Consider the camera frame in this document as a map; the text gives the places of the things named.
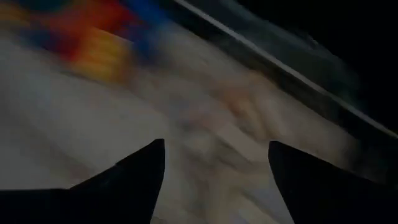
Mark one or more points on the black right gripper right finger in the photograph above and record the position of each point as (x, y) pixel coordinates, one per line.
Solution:
(335, 205)

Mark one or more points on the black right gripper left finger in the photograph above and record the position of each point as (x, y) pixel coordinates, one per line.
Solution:
(93, 205)

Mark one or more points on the clear plastic bin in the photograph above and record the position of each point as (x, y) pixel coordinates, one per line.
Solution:
(202, 146)

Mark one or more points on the medium blue plastic block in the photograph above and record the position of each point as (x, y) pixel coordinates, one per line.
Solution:
(149, 25)

